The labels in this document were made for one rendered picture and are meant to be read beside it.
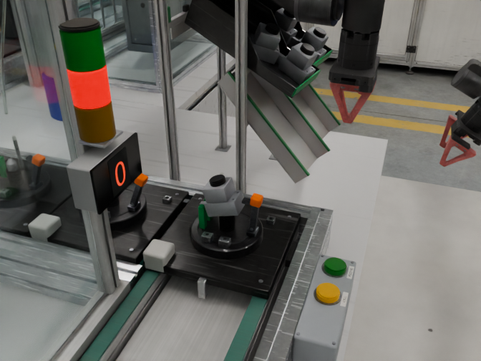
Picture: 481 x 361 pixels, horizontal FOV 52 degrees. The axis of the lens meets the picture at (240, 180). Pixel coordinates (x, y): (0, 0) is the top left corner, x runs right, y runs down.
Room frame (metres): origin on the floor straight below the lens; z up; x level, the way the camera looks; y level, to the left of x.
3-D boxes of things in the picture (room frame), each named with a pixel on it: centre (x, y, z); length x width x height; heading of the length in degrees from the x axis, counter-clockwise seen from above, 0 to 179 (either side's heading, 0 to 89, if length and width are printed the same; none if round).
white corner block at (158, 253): (0.70, 0.15, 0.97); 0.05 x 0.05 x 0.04; 71
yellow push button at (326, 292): (0.61, -0.15, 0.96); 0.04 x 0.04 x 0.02
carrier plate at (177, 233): (0.76, 0.03, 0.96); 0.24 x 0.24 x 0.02; 71
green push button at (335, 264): (0.68, -0.17, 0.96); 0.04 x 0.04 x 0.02
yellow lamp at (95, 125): (0.62, 0.20, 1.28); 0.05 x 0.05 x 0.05
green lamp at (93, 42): (0.62, 0.20, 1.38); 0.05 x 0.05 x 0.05
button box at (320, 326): (0.61, -0.15, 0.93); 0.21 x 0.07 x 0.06; 161
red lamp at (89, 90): (0.62, 0.20, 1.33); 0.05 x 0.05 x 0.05
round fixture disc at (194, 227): (0.76, 0.03, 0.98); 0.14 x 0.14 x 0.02
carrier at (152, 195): (0.85, 0.27, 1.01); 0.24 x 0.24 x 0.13; 71
